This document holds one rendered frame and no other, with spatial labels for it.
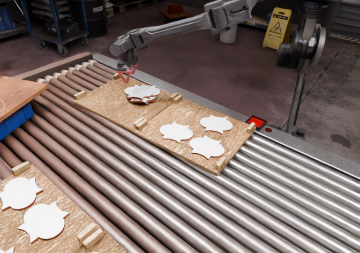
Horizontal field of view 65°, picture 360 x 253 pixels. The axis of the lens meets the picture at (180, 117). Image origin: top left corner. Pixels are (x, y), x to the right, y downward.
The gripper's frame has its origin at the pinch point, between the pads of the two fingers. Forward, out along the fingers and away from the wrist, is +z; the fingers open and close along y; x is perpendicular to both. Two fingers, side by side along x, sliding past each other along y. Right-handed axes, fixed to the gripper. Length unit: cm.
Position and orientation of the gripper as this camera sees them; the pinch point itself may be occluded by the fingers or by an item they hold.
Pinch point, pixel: (129, 76)
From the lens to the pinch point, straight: 140.0
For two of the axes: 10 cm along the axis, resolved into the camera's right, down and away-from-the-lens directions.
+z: -0.1, 8.1, 5.8
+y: -1.8, 5.7, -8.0
